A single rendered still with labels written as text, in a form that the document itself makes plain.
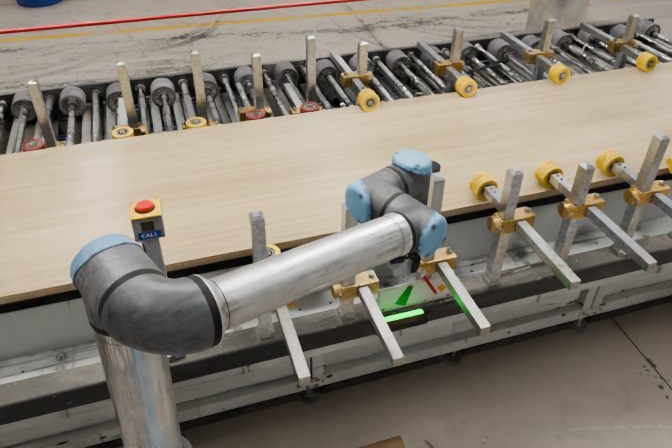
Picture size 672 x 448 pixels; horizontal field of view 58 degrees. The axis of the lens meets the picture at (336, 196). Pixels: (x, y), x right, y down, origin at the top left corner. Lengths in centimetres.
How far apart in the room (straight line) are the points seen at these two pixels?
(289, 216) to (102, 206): 61
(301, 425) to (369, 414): 27
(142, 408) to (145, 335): 29
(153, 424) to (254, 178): 109
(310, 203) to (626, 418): 154
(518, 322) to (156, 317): 200
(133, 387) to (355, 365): 141
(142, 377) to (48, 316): 88
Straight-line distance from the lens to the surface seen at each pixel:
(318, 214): 193
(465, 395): 262
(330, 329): 185
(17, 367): 207
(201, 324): 91
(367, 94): 249
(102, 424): 242
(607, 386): 283
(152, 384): 116
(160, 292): 92
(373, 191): 127
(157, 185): 213
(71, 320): 199
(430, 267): 184
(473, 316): 171
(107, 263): 99
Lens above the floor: 208
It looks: 36 degrees down
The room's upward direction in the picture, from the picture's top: 1 degrees clockwise
